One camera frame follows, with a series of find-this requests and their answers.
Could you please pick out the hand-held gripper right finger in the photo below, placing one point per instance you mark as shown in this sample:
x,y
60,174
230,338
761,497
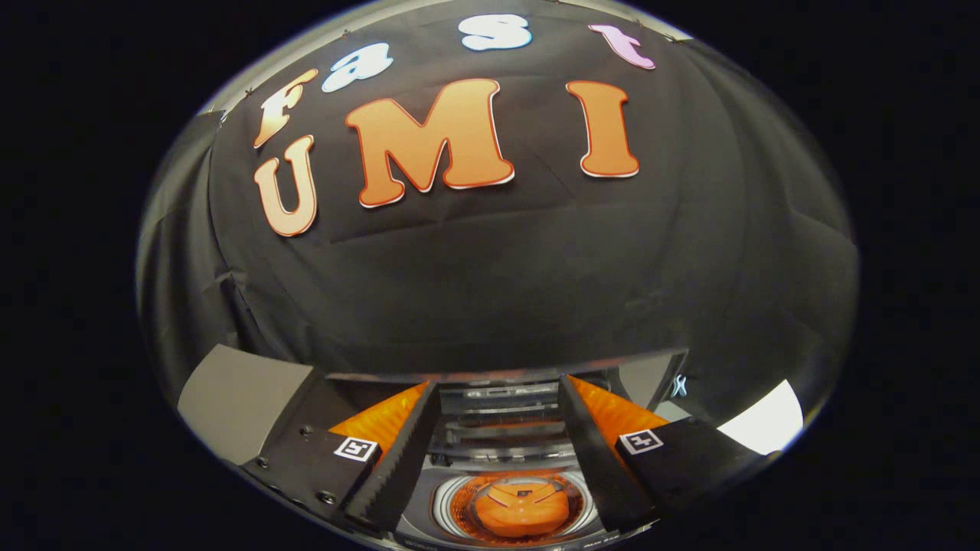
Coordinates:
x,y
605,474

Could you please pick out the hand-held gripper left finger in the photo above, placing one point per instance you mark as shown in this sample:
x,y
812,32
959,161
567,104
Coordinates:
x,y
390,474

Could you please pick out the grey washing machine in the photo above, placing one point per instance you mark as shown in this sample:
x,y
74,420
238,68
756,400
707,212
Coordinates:
x,y
429,505

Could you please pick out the yellow polo shirt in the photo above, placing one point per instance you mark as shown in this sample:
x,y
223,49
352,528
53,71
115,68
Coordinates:
x,y
517,509

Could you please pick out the dark washing machine lid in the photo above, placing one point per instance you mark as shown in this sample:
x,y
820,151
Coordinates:
x,y
501,413

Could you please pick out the white paper sheet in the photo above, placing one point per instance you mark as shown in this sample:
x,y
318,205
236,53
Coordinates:
x,y
766,421

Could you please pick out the black backdrop cloth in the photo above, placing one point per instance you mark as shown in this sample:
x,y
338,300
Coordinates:
x,y
498,283

